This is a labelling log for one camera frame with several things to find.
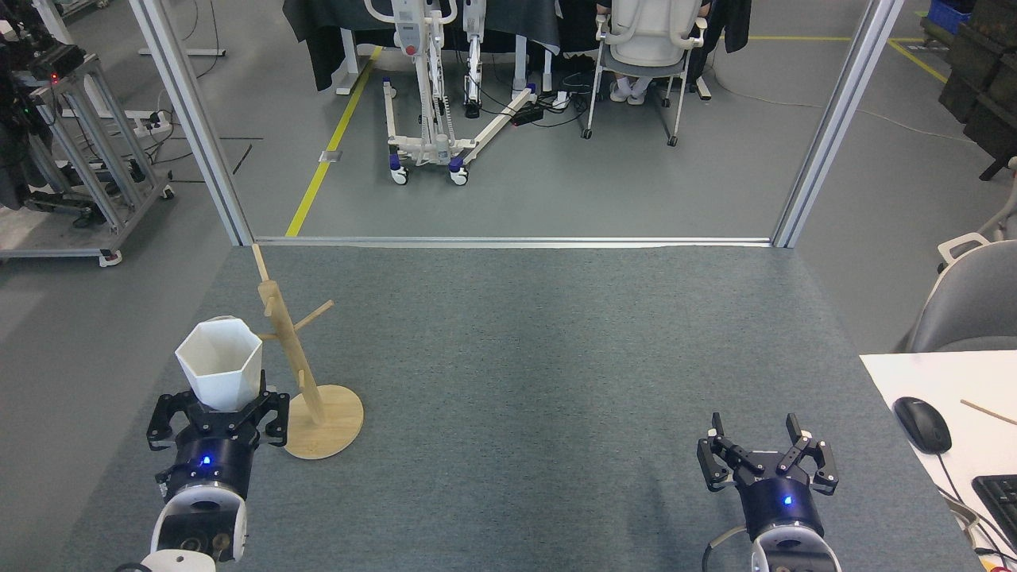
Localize blue plastic bin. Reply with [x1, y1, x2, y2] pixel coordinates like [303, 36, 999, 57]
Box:
[928, 0, 974, 34]

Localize grey office chair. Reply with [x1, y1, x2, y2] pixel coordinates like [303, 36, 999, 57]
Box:
[902, 233, 1017, 354]

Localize white hexagonal cup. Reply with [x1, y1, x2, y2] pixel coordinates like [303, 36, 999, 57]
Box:
[175, 317, 264, 412]

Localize wooden cup rack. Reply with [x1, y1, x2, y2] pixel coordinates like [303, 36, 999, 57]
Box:
[252, 244, 365, 460]

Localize silver frame crossbar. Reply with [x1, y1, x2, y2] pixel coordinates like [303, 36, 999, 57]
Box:
[253, 236, 775, 249]

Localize metal frame cart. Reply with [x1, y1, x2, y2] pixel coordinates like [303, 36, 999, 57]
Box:
[0, 52, 176, 267]

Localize white power strip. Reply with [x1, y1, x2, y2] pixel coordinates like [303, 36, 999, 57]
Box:
[119, 111, 172, 134]

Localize white desk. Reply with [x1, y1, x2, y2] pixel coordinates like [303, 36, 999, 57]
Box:
[860, 350, 1017, 572]

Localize black keyboard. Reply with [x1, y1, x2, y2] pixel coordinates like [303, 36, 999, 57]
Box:
[972, 474, 1017, 549]

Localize silver frame post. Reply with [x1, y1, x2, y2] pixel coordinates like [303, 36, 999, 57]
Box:
[129, 0, 255, 247]
[772, 0, 907, 249]

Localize person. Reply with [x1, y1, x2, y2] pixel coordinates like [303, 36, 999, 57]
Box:
[609, 75, 654, 106]

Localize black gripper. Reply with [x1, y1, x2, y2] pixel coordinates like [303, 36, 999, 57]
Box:
[697, 412, 840, 543]
[146, 389, 290, 501]

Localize black mouse cable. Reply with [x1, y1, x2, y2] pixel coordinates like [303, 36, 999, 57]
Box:
[938, 453, 1017, 557]

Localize white office chair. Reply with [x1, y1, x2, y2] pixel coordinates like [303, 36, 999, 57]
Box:
[582, 0, 712, 148]

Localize black table cloth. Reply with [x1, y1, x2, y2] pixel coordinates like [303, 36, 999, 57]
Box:
[282, 0, 561, 92]

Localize black hanging jacket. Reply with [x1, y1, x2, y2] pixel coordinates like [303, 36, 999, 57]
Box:
[703, 0, 752, 55]

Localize white wheeled stand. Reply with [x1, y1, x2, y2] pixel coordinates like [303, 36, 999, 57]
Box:
[364, 0, 541, 187]

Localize thin wooden stick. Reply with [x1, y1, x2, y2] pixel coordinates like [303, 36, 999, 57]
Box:
[960, 399, 1017, 426]

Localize black computer mouse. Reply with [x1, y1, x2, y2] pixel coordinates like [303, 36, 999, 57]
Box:
[893, 396, 953, 455]

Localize dark stacked crates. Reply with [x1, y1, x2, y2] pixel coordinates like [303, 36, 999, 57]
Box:
[938, 0, 1017, 182]

